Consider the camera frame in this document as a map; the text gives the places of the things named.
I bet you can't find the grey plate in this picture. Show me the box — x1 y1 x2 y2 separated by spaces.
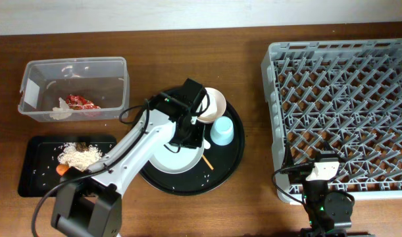
149 146 204 174

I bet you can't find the light blue cup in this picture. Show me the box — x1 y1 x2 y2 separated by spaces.
210 116 234 146

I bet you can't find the brown walnut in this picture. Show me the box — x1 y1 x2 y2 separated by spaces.
76 142 89 153

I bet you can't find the red snack wrapper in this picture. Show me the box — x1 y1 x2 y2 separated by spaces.
66 94 100 110

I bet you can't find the rice and peanuts pile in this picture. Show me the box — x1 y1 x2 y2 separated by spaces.
57 142 103 171

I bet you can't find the white tissue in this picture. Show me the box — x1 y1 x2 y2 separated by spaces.
49 97 72 120

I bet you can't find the orange carrot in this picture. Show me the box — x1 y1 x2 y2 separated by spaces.
56 164 70 176

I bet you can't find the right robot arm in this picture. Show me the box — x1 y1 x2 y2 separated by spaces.
288 150 355 237

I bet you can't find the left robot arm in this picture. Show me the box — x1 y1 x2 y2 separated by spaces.
51 79 209 236

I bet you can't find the grey dishwasher rack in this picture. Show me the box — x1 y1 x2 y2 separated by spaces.
261 38 402 200

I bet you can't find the white plastic fork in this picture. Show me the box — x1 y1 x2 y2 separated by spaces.
203 140 211 149

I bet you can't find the pink bowl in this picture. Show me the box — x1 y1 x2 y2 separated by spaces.
197 88 226 124

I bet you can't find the wooden chopstick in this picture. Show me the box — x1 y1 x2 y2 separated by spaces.
201 154 214 171

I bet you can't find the round black tray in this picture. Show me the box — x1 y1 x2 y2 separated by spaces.
140 103 245 196

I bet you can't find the clear plastic bin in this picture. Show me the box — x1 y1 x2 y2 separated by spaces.
18 57 130 122

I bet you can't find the black rectangular tray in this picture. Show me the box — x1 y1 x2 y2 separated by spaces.
17 135 116 198

